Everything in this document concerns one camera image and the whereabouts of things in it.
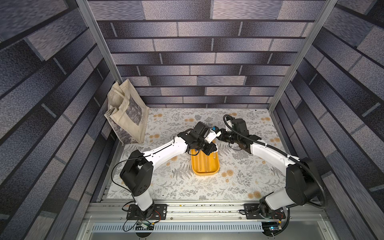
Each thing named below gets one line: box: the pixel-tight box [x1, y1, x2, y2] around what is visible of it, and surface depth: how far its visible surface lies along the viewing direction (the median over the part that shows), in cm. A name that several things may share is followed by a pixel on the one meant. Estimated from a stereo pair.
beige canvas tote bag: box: [104, 78, 150, 146], surface depth 98 cm
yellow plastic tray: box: [191, 149, 220, 176], surface depth 92 cm
